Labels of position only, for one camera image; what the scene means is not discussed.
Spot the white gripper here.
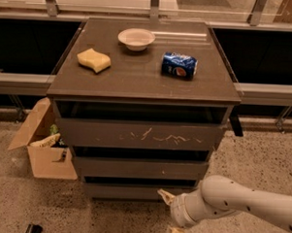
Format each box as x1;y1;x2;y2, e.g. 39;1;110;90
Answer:
157;189;203;233

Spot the grey drawer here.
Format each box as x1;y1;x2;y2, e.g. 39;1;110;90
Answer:
56;117;225;150
73;157;209;180
81;183;194;201

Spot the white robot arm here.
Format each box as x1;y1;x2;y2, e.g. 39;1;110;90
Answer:
157;175;292;233

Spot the dark grey drawer cabinet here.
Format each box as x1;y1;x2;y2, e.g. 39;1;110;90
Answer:
47;18;242;188

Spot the open cardboard box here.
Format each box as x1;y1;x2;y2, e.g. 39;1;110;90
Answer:
9;97;78;180

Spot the black object on floor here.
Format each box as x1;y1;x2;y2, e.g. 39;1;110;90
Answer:
25;224;43;233

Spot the blue pepsi can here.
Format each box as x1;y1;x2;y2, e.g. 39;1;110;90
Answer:
162;52;198;80

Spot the yellow sponge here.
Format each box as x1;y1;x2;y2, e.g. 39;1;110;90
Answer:
77;48;112;74

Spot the white bowl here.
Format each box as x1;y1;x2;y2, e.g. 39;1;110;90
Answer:
117;28;155;51

